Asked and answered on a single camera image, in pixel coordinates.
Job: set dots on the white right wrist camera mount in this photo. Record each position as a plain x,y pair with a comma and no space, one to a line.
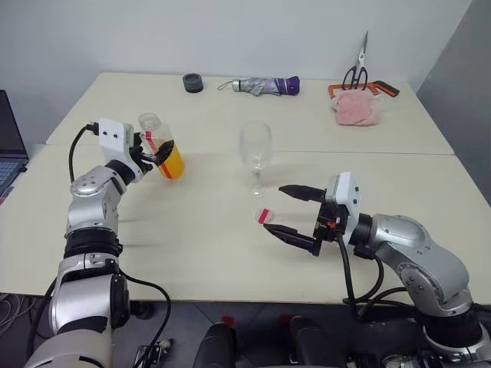
349,207

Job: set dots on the orange juice plastic bottle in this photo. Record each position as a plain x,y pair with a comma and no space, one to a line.
172,161

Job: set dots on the dark rounded shape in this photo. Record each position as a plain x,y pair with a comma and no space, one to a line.
215,345
312,345

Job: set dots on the folded silver purple umbrella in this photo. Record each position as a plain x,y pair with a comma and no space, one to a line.
268,85

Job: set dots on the white bottle cap red tape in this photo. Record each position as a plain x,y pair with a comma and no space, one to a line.
264,215

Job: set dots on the dark laptop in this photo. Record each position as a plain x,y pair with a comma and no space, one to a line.
9,134

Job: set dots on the pink towel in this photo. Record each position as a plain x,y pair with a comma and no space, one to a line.
354,109

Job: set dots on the orange black frame tool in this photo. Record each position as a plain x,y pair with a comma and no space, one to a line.
387,88

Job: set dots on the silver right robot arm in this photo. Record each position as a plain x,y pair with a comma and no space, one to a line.
422,260

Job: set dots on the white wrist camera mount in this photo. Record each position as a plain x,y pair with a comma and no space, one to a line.
349,207
113,134

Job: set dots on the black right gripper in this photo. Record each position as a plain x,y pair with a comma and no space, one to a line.
326,230

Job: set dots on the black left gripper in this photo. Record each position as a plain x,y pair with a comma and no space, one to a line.
138,157

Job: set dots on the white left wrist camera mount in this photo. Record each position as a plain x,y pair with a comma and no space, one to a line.
113,134

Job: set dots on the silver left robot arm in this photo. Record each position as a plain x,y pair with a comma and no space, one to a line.
92,214

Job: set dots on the clear wine glass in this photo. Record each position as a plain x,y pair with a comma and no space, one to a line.
255,153

